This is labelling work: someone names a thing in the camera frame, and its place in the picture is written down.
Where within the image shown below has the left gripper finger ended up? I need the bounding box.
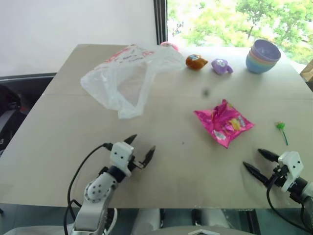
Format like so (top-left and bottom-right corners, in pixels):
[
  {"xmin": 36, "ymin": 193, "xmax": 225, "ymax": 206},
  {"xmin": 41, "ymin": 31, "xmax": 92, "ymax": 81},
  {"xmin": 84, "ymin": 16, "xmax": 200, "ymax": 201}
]
[
  {"xmin": 123, "ymin": 134, "xmax": 138, "ymax": 145},
  {"xmin": 142, "ymin": 145, "xmax": 157, "ymax": 168}
]

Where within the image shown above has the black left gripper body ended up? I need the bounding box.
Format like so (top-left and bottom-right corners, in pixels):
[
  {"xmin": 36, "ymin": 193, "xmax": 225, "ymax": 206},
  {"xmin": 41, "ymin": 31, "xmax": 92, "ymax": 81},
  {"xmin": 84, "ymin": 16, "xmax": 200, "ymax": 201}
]
[{"xmin": 129, "ymin": 153, "xmax": 148, "ymax": 176}]

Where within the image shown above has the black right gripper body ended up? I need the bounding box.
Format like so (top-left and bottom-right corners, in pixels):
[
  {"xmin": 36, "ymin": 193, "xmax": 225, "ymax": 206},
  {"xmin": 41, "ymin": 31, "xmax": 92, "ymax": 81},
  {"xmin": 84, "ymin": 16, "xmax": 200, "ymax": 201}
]
[{"xmin": 269, "ymin": 164, "xmax": 290, "ymax": 189}]

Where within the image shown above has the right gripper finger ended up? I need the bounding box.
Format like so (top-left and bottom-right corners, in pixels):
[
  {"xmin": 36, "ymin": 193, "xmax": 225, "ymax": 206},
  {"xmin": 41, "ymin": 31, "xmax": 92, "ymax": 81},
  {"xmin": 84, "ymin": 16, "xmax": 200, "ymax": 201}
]
[
  {"xmin": 242, "ymin": 161, "xmax": 272, "ymax": 188},
  {"xmin": 257, "ymin": 148, "xmax": 281, "ymax": 163}
]

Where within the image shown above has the green lollipop stick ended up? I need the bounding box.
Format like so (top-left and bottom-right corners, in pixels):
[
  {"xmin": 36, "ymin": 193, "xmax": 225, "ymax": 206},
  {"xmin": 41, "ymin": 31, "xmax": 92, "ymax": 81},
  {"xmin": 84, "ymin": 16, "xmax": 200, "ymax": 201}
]
[{"xmin": 275, "ymin": 121, "xmax": 290, "ymax": 146}]

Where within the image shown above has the dark table leg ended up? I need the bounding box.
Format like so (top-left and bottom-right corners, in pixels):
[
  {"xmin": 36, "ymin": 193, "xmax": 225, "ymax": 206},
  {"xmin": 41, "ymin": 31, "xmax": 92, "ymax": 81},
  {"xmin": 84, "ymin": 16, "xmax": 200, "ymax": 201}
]
[{"xmin": 245, "ymin": 209, "xmax": 258, "ymax": 235}]

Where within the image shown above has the grey rounded shape under table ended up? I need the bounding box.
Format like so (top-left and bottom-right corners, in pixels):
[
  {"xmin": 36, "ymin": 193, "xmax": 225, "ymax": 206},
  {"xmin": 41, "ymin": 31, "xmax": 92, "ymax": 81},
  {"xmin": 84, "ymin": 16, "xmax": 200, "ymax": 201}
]
[
  {"xmin": 135, "ymin": 209, "xmax": 162, "ymax": 231},
  {"xmin": 197, "ymin": 209, "xmax": 231, "ymax": 229}
]

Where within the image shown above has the pink foil snack packet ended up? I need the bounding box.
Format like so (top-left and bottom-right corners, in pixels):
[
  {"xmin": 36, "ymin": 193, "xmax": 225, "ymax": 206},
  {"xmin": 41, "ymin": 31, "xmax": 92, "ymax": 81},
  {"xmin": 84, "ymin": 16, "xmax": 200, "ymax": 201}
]
[{"xmin": 193, "ymin": 98, "xmax": 256, "ymax": 149}]

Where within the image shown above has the clear red-printed plastic bag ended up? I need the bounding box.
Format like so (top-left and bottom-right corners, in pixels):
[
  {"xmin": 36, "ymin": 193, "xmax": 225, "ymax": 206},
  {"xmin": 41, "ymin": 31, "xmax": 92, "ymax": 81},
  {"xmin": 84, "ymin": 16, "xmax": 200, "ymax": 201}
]
[{"xmin": 80, "ymin": 44, "xmax": 185, "ymax": 120}]

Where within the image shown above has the blue plastic bowl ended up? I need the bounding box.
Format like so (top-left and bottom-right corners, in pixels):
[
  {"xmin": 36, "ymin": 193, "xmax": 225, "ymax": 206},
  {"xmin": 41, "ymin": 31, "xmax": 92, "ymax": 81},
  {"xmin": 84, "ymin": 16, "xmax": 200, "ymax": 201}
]
[{"xmin": 245, "ymin": 54, "xmax": 277, "ymax": 75}]

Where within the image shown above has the brown cardboard box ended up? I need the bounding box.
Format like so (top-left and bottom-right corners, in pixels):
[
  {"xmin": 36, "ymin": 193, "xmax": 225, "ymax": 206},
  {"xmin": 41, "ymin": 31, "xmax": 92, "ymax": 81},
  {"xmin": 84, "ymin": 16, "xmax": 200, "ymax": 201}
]
[{"xmin": 299, "ymin": 58, "xmax": 313, "ymax": 84}]

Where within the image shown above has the orange plush toy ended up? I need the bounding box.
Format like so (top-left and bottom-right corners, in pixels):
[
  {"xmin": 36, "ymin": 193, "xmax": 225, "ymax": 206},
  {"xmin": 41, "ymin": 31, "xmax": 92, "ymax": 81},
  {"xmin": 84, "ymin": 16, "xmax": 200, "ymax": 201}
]
[{"xmin": 185, "ymin": 54, "xmax": 209, "ymax": 71}]

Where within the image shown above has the pink round toy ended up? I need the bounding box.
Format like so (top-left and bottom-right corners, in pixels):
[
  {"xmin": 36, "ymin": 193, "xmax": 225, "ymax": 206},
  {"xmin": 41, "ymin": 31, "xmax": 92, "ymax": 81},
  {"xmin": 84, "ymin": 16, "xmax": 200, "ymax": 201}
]
[{"xmin": 159, "ymin": 41, "xmax": 180, "ymax": 52}]

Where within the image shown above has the purple plush toy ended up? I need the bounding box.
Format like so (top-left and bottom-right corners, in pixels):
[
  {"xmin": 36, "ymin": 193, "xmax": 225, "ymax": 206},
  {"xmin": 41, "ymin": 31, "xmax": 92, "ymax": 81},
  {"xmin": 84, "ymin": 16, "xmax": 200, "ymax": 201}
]
[{"xmin": 211, "ymin": 58, "xmax": 234, "ymax": 75}]

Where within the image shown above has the pink plastic bowl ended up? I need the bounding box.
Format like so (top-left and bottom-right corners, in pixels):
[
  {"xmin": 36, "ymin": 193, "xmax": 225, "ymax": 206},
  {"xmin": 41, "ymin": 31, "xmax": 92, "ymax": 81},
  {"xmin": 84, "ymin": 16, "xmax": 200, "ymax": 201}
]
[{"xmin": 247, "ymin": 47, "xmax": 274, "ymax": 65}]

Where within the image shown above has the purple plastic bowl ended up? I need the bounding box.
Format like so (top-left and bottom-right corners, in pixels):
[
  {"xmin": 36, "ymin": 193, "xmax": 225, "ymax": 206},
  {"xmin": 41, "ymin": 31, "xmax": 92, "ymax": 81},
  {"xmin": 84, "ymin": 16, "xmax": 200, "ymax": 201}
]
[{"xmin": 251, "ymin": 39, "xmax": 282, "ymax": 63}]

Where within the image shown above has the black equipment beside table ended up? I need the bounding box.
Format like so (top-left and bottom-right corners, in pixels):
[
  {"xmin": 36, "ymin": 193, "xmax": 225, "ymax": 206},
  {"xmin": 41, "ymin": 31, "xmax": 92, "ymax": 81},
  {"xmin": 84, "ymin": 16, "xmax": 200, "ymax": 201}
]
[{"xmin": 0, "ymin": 72, "xmax": 57, "ymax": 158}]

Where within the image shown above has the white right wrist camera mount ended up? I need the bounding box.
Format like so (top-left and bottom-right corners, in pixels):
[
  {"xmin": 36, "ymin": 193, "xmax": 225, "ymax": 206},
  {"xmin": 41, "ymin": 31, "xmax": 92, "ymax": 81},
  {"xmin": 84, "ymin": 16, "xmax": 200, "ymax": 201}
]
[{"xmin": 277, "ymin": 151, "xmax": 305, "ymax": 193}]

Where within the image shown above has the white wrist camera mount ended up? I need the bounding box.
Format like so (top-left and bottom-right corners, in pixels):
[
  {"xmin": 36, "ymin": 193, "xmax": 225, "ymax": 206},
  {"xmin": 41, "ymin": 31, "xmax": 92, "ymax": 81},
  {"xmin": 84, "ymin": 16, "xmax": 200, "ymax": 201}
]
[
  {"xmin": 277, "ymin": 151, "xmax": 305, "ymax": 193},
  {"xmin": 109, "ymin": 141, "xmax": 135, "ymax": 177}
]

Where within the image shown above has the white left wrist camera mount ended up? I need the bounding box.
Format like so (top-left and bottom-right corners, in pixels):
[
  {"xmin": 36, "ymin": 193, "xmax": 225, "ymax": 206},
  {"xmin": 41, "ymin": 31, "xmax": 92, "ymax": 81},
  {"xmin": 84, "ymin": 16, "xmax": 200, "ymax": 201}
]
[{"xmin": 109, "ymin": 141, "xmax": 135, "ymax": 177}]

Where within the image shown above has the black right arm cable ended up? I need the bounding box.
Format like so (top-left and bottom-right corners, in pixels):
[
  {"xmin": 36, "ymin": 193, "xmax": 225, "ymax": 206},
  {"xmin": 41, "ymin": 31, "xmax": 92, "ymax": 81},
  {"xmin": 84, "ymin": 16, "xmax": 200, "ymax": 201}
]
[{"xmin": 266, "ymin": 171, "xmax": 313, "ymax": 233}]

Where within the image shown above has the dark window frame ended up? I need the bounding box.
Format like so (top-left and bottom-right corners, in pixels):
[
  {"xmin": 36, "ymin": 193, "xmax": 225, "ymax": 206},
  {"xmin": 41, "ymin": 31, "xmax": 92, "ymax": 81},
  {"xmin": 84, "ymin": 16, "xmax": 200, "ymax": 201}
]
[{"xmin": 153, "ymin": 0, "xmax": 168, "ymax": 46}]

